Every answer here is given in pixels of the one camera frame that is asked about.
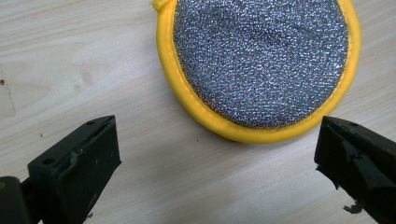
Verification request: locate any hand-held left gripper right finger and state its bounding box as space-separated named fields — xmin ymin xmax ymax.
xmin=313 ymin=115 xmax=396 ymax=224

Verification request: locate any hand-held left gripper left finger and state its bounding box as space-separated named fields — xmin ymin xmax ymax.
xmin=27 ymin=115 xmax=122 ymax=224

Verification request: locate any round yellow-rimmed silver scouring pad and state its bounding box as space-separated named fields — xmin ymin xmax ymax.
xmin=150 ymin=0 xmax=362 ymax=145

